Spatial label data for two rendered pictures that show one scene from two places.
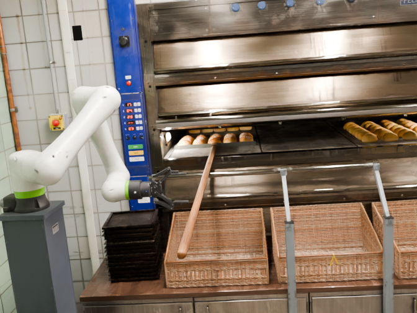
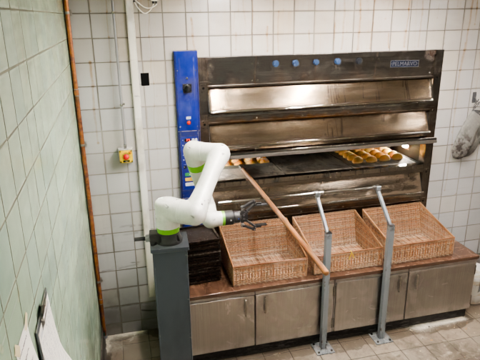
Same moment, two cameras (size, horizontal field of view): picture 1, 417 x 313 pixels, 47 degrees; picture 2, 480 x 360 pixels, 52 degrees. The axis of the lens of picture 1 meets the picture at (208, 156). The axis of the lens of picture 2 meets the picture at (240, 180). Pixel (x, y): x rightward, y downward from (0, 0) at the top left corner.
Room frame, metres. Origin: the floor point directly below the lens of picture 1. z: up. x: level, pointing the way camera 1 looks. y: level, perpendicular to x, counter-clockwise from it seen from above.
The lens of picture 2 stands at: (-0.48, 1.16, 2.38)
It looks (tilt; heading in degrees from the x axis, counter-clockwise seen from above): 19 degrees down; 342
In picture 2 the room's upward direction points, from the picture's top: 1 degrees counter-clockwise
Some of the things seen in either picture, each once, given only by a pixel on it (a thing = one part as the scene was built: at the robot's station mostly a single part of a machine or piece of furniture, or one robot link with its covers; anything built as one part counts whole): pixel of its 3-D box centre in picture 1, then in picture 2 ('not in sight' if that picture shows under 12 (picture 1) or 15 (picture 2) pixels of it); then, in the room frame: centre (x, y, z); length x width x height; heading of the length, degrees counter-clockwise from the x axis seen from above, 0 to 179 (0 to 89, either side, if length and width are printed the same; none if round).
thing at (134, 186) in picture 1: (136, 189); (228, 217); (2.23, 0.35, 1.18); 0.12 x 0.06 x 0.09; 175
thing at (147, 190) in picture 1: (152, 189); (240, 216); (2.22, 0.28, 1.18); 0.09 x 0.07 x 0.08; 85
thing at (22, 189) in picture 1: (28, 172); (169, 214); (1.99, 0.76, 1.36); 0.16 x 0.13 x 0.19; 49
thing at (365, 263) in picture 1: (322, 240); (335, 240); (2.58, -0.61, 0.72); 0.56 x 0.49 x 0.28; 86
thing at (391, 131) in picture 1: (387, 129); (363, 150); (3.24, -1.23, 1.21); 0.61 x 0.48 x 0.06; 176
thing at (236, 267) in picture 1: (217, 245); (261, 249); (2.62, -0.01, 0.72); 0.56 x 0.49 x 0.28; 86
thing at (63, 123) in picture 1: (58, 122); (126, 155); (2.91, 0.88, 1.46); 0.10 x 0.07 x 0.10; 86
